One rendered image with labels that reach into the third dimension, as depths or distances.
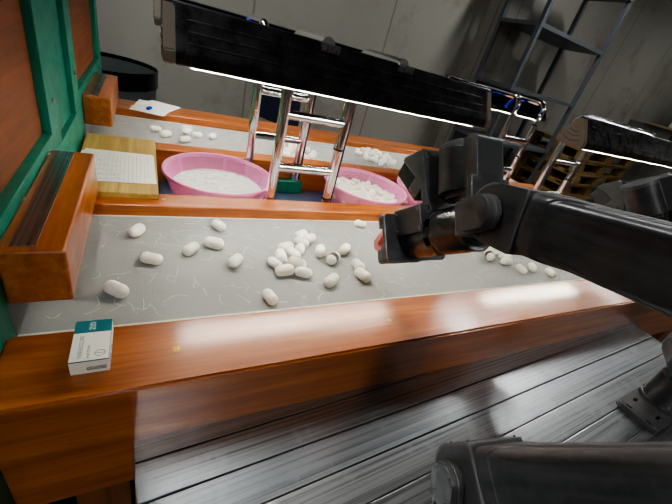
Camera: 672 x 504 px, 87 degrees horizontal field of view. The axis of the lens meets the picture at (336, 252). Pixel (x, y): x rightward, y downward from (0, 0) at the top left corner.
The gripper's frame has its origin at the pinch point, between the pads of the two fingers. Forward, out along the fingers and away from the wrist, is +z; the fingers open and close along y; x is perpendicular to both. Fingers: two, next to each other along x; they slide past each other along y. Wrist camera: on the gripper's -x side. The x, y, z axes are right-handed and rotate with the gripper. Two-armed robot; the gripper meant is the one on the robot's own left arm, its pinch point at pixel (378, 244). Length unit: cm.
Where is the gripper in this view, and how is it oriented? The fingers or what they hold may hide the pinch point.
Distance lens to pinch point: 56.9
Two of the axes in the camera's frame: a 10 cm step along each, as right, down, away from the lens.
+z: -4.6, 0.9, 8.8
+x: 0.6, 10.0, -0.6
